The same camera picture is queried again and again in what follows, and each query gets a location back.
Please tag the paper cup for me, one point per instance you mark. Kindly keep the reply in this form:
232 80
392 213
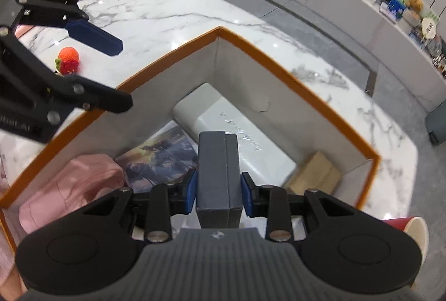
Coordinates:
414 234

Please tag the photo card box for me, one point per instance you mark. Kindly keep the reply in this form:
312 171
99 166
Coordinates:
156 154

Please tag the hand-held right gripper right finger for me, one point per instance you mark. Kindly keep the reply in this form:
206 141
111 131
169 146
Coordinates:
246 195

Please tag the round white paper fan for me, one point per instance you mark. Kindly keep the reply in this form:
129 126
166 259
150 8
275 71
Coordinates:
429 25

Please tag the orange cardboard box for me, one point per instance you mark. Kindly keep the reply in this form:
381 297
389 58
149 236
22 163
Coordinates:
313 105

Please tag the white and pink plush toy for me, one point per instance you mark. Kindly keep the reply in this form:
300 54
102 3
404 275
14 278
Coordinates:
76 186

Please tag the small brown cardboard box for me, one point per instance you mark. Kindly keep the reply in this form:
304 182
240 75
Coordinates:
313 175

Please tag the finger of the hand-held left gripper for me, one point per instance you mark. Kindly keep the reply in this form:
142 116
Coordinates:
94 36
104 98

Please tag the small brown plush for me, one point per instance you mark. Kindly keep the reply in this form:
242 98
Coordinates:
415 1

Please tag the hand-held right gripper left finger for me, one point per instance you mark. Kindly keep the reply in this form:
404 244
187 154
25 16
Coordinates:
191 193

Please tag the dark grey box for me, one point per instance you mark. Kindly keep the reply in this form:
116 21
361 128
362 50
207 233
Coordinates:
217 175

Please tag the white glasses case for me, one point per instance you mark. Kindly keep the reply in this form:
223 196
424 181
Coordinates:
223 112

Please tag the orange crochet toy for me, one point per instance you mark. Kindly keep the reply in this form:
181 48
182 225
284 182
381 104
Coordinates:
68 58

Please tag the dark bin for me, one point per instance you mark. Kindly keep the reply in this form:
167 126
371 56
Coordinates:
437 125

